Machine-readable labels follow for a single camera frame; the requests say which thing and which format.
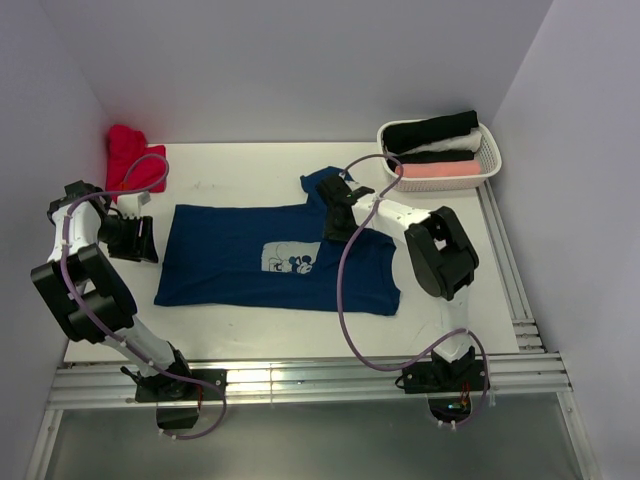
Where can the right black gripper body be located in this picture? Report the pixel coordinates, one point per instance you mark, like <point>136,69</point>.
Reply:
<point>334,229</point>

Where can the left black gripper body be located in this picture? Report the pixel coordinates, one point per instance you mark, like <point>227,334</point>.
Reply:
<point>122,236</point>

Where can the blue Mickey Mouse t-shirt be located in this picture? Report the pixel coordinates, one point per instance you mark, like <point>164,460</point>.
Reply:
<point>274,257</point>

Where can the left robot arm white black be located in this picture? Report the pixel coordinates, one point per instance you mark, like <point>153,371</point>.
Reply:
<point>89,299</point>

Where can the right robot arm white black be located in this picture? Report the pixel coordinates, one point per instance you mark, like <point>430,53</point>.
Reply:
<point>442,257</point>

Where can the red t-shirt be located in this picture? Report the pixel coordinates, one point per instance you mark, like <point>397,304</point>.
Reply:
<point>132,163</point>

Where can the top black rolled shirt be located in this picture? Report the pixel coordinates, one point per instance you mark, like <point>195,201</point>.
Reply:
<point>402,137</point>

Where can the black rolled shirt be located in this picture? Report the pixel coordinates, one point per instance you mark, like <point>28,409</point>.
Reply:
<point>402,137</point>
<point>430,157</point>

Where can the lower black rolled shirt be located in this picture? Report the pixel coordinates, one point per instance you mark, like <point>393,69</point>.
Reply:
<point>430,157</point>

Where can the pink rolled shirt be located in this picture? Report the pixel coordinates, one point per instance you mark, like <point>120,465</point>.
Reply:
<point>442,169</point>

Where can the white rolled shirt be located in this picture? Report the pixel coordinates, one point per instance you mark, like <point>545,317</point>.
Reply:
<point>470,142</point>

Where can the white plastic basket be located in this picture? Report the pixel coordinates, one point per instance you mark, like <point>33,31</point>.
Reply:
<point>488,155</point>

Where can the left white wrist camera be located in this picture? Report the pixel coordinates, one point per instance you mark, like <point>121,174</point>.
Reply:
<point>130,205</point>

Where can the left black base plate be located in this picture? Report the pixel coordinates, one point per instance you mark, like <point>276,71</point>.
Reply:
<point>211,386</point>

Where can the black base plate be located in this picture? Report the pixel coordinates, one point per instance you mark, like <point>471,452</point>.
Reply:
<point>211,386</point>
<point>439,376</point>

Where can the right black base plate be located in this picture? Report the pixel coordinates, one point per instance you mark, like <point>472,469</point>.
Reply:
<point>439,376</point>

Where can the aluminium rail frame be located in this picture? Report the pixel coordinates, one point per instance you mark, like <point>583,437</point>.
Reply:
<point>331,418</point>

